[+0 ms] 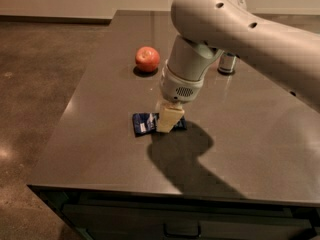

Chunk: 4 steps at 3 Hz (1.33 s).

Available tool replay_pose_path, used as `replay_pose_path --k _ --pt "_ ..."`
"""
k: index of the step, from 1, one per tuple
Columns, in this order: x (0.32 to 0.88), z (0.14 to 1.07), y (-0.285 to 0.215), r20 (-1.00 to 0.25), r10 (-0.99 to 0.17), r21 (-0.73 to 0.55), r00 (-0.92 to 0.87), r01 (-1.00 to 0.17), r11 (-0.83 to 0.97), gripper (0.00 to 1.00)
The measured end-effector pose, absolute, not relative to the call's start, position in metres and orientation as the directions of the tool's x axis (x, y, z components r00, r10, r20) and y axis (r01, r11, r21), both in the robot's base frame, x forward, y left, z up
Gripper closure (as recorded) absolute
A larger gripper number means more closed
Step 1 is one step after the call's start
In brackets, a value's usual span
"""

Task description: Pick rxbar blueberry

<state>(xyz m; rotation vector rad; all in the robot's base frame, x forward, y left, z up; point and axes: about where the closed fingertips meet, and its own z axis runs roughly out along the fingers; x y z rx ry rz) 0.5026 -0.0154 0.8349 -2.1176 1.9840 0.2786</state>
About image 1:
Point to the blue rxbar wrapper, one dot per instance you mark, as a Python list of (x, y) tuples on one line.
[(144, 123)]

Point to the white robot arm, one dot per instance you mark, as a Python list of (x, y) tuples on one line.
[(208, 29)]

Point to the red apple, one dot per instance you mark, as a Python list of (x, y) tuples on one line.
[(147, 59)]

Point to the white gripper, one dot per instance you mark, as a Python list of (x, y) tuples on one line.
[(177, 88)]

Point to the dark cabinet drawer with handle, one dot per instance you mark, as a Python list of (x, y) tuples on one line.
[(102, 215)]

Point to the blue silver energy drink can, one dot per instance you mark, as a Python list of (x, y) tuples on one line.
[(227, 63)]

